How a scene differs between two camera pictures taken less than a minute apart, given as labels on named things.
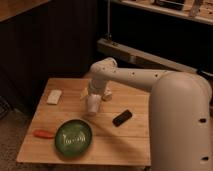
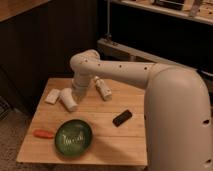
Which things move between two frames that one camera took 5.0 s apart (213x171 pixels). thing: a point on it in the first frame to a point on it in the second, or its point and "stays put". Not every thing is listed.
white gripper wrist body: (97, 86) to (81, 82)
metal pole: (108, 18) stays put
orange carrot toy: (45, 134) stays put
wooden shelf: (199, 10) stays put
